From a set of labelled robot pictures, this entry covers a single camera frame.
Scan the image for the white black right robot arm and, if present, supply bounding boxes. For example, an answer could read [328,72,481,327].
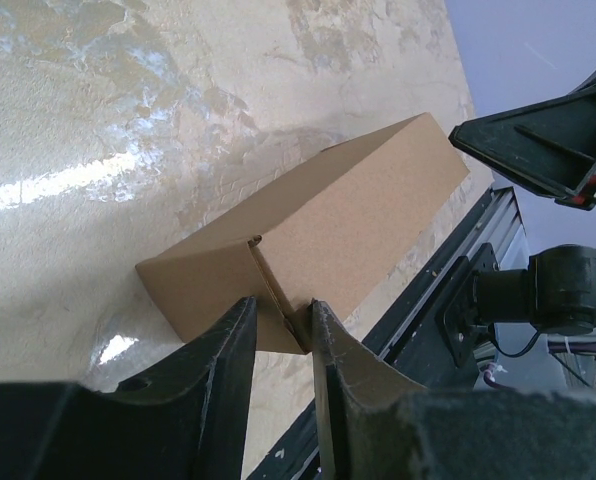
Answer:
[436,70,596,367]

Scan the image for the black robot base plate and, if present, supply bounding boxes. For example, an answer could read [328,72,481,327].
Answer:
[247,185,529,480]

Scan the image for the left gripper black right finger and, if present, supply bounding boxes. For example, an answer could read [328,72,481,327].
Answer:
[311,300,596,479]

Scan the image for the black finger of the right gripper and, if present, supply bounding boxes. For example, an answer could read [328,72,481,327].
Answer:
[449,70,596,211]

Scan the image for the brown cardboard box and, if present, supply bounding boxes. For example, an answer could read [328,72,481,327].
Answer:
[136,113,468,354]

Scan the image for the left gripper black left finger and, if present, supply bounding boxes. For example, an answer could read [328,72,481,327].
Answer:
[0,297,257,479]

